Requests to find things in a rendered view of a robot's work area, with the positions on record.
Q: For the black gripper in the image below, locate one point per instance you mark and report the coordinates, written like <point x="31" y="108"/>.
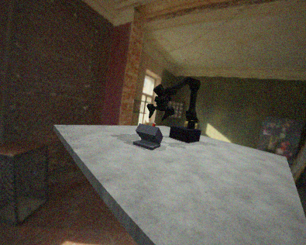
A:
<point x="168" y="112"/>

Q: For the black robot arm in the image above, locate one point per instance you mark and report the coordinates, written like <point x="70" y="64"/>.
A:
<point x="164" y="94"/>

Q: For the grey sloped panel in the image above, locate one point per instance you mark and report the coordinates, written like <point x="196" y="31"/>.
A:
<point x="151" y="137"/>

